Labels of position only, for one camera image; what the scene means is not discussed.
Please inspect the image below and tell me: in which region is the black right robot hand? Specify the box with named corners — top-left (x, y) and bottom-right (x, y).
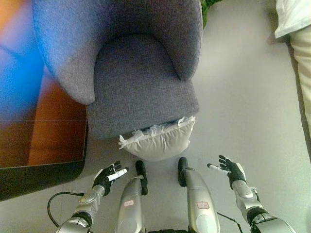
top-left (207, 155), bottom-right (247, 190)

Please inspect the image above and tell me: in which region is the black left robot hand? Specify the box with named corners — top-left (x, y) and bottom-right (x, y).
top-left (92, 160), bottom-right (129, 197)

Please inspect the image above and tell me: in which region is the black robot foot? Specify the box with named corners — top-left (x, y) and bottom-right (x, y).
top-left (177, 157), bottom-right (195, 187)
top-left (135, 160), bottom-right (149, 196)

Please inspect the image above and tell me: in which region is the black left robot foot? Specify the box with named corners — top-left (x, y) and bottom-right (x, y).
top-left (135, 160), bottom-right (149, 196)

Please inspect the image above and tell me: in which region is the white fringed pillow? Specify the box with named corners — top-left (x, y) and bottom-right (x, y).
top-left (118, 116), bottom-right (196, 162)

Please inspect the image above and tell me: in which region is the grey fabric armchair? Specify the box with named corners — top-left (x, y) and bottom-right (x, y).
top-left (33, 0), bottom-right (207, 141)

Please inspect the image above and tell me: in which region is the thin black strap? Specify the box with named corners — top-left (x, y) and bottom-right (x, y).
top-left (217, 212), bottom-right (243, 233)

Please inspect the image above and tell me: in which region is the thick black cable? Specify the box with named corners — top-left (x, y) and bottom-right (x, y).
top-left (47, 192), bottom-right (85, 228)

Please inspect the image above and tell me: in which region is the silver right robot leg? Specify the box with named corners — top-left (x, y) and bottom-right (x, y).
top-left (185, 167), bottom-right (221, 233)

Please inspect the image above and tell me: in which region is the person in white shirt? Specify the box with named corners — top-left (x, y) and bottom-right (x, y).
top-left (274, 0), bottom-right (311, 136)

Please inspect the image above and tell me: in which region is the silver robot leg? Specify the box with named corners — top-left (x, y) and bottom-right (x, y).
top-left (185, 167), bottom-right (221, 233)
top-left (115, 176), bottom-right (143, 233)

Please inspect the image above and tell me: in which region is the brown wooden cabinet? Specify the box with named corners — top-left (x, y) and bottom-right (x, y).
top-left (0, 80), bottom-right (89, 202)

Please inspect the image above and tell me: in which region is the green potted plant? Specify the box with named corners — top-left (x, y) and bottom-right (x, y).
top-left (199, 0), bottom-right (215, 28)

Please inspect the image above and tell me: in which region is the silver left robot leg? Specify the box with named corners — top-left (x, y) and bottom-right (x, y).
top-left (115, 176), bottom-right (143, 233)

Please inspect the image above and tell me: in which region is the black right robot foot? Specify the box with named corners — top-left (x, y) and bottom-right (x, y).
top-left (177, 157), bottom-right (195, 187)

